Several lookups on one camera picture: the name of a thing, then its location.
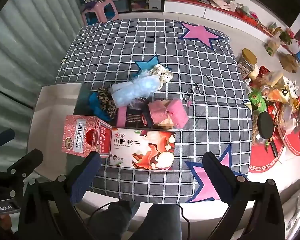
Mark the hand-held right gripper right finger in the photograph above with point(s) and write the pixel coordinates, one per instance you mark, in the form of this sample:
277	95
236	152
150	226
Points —
217	177

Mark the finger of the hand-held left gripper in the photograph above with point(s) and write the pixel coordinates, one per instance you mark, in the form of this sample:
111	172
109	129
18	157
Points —
3	135
27	158

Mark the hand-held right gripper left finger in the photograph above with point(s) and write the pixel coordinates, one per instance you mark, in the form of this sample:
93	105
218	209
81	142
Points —
86	177

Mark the blue fuzzy cloth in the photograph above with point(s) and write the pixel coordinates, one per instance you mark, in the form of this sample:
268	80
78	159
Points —
94	99
100	112

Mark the large pink sponge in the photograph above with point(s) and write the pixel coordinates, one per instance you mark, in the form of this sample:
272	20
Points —
177	112

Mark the red round mat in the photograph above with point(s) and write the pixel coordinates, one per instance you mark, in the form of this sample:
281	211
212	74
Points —
265	160
296	142

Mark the floral tissue box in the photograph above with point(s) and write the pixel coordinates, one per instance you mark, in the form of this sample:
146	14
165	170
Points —
142	148

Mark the black round lid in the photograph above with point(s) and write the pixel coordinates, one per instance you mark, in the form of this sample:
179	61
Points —
265	125

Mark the person's legs in jeans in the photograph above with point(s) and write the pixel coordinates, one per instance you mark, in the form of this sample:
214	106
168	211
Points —
162	222

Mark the grey checked star blanket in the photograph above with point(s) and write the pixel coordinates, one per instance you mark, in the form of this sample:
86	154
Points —
215	105

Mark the beige cloth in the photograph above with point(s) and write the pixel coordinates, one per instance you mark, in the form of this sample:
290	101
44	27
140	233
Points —
166	125

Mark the dark and white bowl item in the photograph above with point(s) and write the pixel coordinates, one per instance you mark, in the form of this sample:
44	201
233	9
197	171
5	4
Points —
130	116

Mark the leopard print scrunchie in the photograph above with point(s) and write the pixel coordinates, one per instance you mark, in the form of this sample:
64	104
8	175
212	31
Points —
107	102

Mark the small pink scrap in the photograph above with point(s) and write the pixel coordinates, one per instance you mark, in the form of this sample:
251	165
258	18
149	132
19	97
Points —
189	103

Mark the green snack packet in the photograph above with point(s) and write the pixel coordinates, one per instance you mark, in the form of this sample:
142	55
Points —
257	101

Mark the small pink sponge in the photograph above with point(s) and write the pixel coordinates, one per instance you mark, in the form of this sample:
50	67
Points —
158	111

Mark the white cloth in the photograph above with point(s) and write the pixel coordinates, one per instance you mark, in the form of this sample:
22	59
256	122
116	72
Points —
298	215

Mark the light blue tulle cloth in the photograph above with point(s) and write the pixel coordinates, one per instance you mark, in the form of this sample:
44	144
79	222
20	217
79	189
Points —
135	90

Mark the white dotted scrunchie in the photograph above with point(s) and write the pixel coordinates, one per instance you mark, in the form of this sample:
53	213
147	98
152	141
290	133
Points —
162	73

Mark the glass jar with gold lid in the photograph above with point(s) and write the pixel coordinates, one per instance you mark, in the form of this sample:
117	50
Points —
247	62

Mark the brown cardboard box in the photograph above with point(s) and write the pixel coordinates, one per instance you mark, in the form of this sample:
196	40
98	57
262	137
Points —
290	63

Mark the pink plastic stool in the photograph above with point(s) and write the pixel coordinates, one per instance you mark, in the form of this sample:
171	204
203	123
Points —
100	12

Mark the white low cabinet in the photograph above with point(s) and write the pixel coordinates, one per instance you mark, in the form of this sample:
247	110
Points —
215	10

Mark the small white stool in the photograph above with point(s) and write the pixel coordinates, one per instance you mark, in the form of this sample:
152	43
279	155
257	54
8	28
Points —
155	3

